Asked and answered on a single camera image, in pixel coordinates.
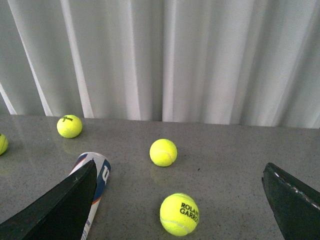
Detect plain yellow tennis ball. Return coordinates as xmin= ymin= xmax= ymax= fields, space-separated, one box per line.
xmin=149 ymin=139 xmax=178 ymax=167

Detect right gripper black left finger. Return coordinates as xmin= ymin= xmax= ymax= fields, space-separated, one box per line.
xmin=0 ymin=160 xmax=97 ymax=240

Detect white pleated curtain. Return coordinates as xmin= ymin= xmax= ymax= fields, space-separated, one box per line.
xmin=0 ymin=0 xmax=320 ymax=129

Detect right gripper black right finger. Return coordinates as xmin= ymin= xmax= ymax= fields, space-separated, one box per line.
xmin=261 ymin=162 xmax=320 ymax=240

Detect yellow tennis ball Wilson print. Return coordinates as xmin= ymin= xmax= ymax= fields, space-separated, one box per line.
xmin=56 ymin=115 xmax=83 ymax=139

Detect yellow tennis ball at edge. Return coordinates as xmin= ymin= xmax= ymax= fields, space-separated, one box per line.
xmin=0 ymin=133 xmax=9 ymax=155

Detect white blue tennis ball can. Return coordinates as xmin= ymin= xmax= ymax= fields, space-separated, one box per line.
xmin=69 ymin=152 xmax=111 ymax=240

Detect tennis ball with Roland Garros print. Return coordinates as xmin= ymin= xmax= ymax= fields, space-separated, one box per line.
xmin=159 ymin=192 xmax=200 ymax=237

